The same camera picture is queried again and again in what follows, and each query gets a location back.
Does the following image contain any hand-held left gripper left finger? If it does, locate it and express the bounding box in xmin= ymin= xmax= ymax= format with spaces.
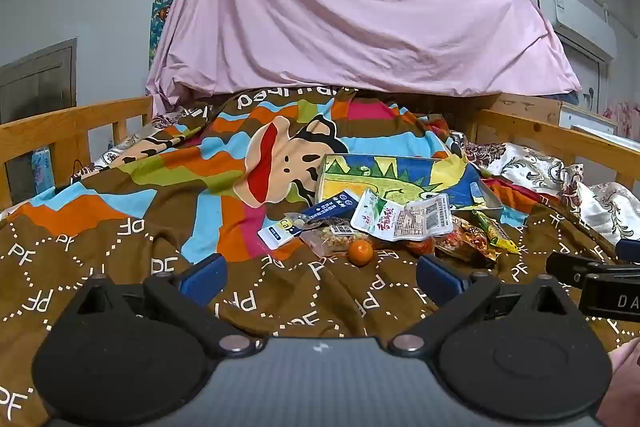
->
xmin=75 ymin=253 xmax=266 ymax=355

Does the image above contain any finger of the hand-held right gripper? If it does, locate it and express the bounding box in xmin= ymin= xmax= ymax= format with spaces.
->
xmin=545 ymin=252 xmax=640 ymax=289
xmin=616 ymin=239 xmax=640 ymax=264

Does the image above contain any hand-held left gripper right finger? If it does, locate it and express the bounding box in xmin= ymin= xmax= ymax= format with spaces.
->
xmin=387 ymin=255 xmax=568 ymax=355

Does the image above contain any clear packet with orange snack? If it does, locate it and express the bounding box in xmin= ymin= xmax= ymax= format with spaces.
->
xmin=404 ymin=234 xmax=437 ymax=259

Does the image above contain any red gold snack packet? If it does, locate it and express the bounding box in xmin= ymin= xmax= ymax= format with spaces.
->
xmin=434 ymin=217 xmax=497 ymax=264

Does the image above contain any orange tangerine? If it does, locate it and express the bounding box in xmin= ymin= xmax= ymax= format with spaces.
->
xmin=348 ymin=239 xmax=375 ymax=267

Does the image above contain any yellow green snack packet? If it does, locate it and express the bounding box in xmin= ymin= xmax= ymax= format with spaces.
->
xmin=471 ymin=209 xmax=522 ymax=256

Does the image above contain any white packet with green print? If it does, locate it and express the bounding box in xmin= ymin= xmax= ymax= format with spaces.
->
xmin=350 ymin=188 xmax=404 ymax=241

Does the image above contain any grey box with dinosaur drawing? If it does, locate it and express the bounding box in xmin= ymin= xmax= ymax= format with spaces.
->
xmin=315 ymin=153 xmax=504 ymax=222

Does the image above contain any clear nut bar packet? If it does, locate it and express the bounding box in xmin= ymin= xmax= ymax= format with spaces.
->
xmin=302 ymin=222 xmax=375 ymax=259

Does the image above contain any blue white packet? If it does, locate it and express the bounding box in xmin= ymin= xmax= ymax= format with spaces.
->
xmin=257 ymin=191 xmax=359 ymax=251

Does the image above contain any person's right hand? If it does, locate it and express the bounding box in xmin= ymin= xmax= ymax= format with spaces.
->
xmin=596 ymin=339 xmax=640 ymax=427

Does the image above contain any floral white pillow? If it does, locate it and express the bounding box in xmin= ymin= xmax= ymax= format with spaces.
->
xmin=462 ymin=142 xmax=640 ymax=248

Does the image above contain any colourful printed blanket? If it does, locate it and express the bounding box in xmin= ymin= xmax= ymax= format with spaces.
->
xmin=0 ymin=84 xmax=640 ymax=427

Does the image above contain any pink floral cloth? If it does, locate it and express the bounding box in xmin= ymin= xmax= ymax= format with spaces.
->
xmin=602 ymin=102 xmax=640 ymax=144

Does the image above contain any white cabinet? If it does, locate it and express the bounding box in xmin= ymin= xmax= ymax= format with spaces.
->
xmin=557 ymin=102 xmax=619 ymax=134

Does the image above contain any wooden headboard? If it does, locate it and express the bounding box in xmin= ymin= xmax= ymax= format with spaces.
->
xmin=480 ymin=92 xmax=563 ymax=130

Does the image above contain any blue patterned cloth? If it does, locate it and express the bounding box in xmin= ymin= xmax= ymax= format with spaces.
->
xmin=31 ymin=147 xmax=56 ymax=196

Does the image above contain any white air conditioner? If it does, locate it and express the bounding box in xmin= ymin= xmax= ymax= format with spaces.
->
xmin=537 ymin=0 xmax=617 ymax=58

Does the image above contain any grey door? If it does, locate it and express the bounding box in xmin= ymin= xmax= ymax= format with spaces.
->
xmin=0 ymin=38 xmax=79 ymax=208

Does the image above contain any pink bed sheet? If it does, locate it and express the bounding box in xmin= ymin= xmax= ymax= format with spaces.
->
xmin=145 ymin=0 xmax=583 ymax=118

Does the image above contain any floral wall poster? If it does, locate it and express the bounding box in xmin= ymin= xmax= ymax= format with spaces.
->
xmin=149 ymin=0 xmax=177 ymax=72

